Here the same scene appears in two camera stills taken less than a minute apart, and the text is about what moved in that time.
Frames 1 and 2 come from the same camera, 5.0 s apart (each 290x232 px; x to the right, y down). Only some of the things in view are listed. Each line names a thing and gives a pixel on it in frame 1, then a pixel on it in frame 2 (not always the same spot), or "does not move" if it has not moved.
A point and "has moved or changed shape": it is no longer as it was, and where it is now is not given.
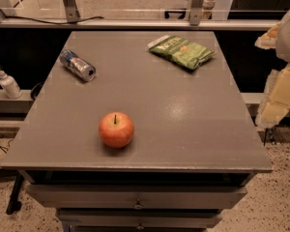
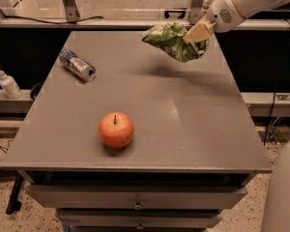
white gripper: (289, 40) to (220, 16)
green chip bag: (180, 51) has moved or changed shape
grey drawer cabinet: (194, 149) does not move
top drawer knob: (138, 205) does not move
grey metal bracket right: (197, 0) does not move
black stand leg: (14, 204) does not move
